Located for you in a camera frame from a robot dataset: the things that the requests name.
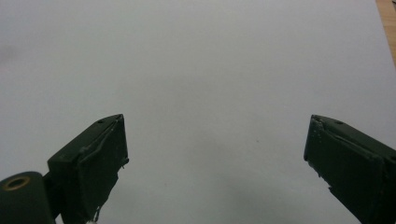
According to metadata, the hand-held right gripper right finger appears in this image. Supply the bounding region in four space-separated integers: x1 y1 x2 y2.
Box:
303 114 396 224

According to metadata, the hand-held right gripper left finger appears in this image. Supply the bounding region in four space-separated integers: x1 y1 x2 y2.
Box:
42 113 130 224

